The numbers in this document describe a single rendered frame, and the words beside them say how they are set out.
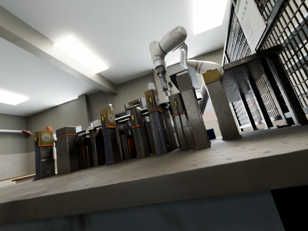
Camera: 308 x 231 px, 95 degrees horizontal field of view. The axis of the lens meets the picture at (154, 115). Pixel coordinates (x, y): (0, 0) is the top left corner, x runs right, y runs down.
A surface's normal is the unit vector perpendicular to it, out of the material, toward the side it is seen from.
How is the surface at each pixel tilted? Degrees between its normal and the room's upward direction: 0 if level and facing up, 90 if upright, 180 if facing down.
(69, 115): 90
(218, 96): 90
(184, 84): 90
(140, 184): 90
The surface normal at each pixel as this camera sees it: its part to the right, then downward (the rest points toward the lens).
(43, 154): 0.90, -0.28
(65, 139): -0.38, -0.12
